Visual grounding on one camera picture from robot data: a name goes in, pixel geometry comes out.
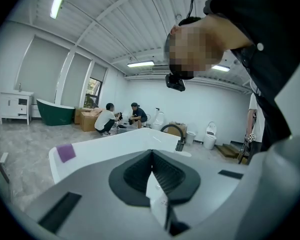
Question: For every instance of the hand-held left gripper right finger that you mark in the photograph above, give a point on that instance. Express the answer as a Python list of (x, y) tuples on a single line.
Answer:
[(190, 184)]

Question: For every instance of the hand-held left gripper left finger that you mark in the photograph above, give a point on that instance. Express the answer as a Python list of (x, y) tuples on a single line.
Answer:
[(117, 184)]

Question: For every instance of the white bathtub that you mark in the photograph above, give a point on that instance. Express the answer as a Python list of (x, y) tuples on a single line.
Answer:
[(110, 146)]

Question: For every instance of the green freestanding bathtub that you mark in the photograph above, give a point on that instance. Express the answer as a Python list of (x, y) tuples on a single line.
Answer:
[(56, 114)]

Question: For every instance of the tall black curved faucet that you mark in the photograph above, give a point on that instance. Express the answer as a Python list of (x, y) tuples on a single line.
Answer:
[(180, 144)]

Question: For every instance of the white waste bin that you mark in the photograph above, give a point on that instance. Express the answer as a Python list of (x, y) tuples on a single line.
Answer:
[(190, 137)]

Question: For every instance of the wooden step platform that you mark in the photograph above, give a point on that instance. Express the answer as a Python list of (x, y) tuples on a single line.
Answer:
[(227, 150)]

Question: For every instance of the white toilet with open lid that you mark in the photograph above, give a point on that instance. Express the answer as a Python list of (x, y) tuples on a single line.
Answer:
[(210, 136)]

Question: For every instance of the open cardboard box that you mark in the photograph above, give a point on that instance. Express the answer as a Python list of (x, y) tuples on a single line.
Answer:
[(178, 127)]

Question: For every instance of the purple cloth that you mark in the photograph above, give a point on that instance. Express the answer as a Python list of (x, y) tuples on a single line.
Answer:
[(65, 153)]

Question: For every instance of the large cardboard box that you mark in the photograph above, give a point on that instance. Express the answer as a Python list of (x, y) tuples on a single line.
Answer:
[(88, 122)]

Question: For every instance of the white toilet with tank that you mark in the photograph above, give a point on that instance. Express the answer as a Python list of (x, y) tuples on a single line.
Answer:
[(158, 121)]

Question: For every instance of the small cardboard box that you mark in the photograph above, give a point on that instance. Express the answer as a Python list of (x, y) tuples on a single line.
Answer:
[(78, 115)]

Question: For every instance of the dark framed window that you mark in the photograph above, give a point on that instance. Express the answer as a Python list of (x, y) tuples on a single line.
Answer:
[(93, 91)]

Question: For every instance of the grey roller blind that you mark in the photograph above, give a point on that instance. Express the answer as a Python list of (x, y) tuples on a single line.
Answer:
[(41, 71), (98, 71), (76, 81)]

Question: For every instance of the white ceiling air conditioner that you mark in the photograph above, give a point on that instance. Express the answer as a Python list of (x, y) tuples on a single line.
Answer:
[(160, 68)]

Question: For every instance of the long ceiling light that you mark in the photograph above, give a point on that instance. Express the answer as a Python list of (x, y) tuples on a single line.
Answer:
[(140, 64), (220, 68), (60, 0)]

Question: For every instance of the white vanity cabinet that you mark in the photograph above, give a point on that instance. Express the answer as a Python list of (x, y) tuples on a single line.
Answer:
[(13, 106)]

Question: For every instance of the person's head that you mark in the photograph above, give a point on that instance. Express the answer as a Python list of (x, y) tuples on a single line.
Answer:
[(215, 41)]

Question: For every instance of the person's dark shirt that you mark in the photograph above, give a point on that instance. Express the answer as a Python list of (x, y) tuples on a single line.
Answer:
[(272, 46)]

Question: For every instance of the black head-worn camera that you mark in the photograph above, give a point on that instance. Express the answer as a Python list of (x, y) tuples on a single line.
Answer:
[(175, 82)]

